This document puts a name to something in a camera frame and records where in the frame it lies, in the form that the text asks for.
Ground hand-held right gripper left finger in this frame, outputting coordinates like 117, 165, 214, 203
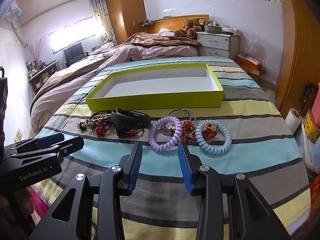
35, 142, 143, 240

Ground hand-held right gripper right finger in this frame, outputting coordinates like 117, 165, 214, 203
177, 144, 292, 240

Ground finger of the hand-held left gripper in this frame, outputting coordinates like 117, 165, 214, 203
11, 133, 65, 153
4, 136, 85, 167

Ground gold and black charm bracelet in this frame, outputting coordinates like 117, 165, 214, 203
77, 120, 90, 132

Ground black hair tie teal bead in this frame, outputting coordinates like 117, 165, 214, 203
89, 110, 112, 130

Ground purple spiral hair tie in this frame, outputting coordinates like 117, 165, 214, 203
148, 116, 183, 156

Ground red knotted cord charm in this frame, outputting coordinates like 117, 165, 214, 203
201, 124, 218, 140
181, 120, 197, 143

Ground black wristband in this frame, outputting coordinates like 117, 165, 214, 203
111, 108, 151, 128

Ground light blue spiral hair tie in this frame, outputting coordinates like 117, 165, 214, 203
195, 120, 232, 155

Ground white tray with green rim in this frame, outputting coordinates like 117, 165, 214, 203
85, 63, 224, 112

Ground grey hair elastic with charm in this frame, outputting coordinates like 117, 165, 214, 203
160, 109, 197, 136

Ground striped bed sheet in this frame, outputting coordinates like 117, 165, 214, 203
32, 56, 310, 240

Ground cluttered side desk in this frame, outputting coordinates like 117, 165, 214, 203
26, 60, 60, 93

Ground bed with pink blanket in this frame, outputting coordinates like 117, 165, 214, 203
30, 29, 202, 130

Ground dried flower branches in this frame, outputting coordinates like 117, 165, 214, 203
27, 39, 47, 65

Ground black chair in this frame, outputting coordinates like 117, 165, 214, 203
63, 42, 89, 67

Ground window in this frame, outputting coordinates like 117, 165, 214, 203
49, 17, 104, 53

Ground white paper roll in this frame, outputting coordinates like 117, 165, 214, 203
285, 108, 304, 133

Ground orange box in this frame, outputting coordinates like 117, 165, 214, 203
236, 55, 262, 75

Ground covered air conditioner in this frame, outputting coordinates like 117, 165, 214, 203
2, 1, 22, 27

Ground yellow printed box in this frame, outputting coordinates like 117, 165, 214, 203
301, 110, 320, 152

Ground white nightstand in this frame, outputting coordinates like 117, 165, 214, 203
197, 31, 239, 59

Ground floral curtain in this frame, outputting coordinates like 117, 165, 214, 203
89, 0, 118, 46

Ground brown teddy bear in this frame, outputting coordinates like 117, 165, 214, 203
174, 18, 203, 40

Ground green basin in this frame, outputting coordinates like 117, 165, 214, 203
204, 24, 223, 34

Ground tall wooden wardrobe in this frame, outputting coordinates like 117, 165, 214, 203
104, 0, 147, 44

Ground wooden headboard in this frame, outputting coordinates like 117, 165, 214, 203
144, 14, 209, 34

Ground large wooden closet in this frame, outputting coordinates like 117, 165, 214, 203
276, 0, 320, 120

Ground dark brown bead bracelet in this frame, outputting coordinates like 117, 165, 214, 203
115, 127, 145, 139

